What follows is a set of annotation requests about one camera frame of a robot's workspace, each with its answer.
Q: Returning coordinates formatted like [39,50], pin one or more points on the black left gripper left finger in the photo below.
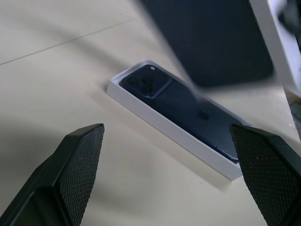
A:
[70,169]

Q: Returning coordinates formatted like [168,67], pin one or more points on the white phone box base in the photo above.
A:
[178,146]

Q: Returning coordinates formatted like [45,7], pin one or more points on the phone box lid dark top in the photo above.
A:
[211,40]

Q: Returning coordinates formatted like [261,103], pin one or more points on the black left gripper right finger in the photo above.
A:
[270,169]

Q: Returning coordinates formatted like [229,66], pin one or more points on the dark blue smartphone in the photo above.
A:
[178,106]

